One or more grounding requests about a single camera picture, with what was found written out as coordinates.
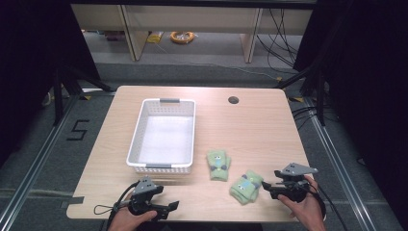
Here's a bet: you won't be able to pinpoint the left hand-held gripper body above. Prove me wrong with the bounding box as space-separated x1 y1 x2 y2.
127 176 166 217

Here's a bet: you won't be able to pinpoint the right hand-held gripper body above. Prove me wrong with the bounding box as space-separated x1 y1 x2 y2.
270 162 319 204

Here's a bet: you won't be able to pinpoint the green sock pair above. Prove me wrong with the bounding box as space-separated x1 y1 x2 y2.
228 169 265 206
206 148 232 182

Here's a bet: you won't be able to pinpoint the white plastic basket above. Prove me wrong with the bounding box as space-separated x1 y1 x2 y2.
125 97 197 175

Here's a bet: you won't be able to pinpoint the person's right hand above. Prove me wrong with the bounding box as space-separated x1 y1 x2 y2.
277 174 327 231

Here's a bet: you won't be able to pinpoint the person's left hand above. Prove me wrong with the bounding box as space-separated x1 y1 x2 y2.
107 192 159 231

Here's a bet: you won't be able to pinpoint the grey tape strip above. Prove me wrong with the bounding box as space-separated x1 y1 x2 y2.
60 195 86 210

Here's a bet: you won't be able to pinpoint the black metal stand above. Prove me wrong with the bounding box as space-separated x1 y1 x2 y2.
272 62 327 127
51 65 115 127

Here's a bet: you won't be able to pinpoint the black curtain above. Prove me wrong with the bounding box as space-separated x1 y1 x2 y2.
0 0 101 167
293 0 408 222

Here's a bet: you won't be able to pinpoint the yellow packet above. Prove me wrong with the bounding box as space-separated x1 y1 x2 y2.
146 31 165 44

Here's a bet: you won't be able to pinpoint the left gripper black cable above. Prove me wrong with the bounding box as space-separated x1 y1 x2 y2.
105 180 141 231

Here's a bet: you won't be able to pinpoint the thin black cord loop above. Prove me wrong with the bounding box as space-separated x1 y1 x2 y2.
93 204 115 217

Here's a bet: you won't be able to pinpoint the aluminium floor rail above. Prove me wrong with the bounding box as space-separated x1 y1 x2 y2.
0 94 80 231
303 97 377 231

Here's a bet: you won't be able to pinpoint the black floor cables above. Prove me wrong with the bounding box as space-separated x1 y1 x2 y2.
290 104 335 131

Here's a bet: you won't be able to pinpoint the thin white cable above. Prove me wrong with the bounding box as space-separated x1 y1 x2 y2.
153 41 281 81

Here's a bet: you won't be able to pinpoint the bundle of black cables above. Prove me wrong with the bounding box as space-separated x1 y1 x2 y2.
255 8 304 70

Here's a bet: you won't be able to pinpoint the orange cable coil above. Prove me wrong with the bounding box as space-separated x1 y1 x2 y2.
169 30 196 45

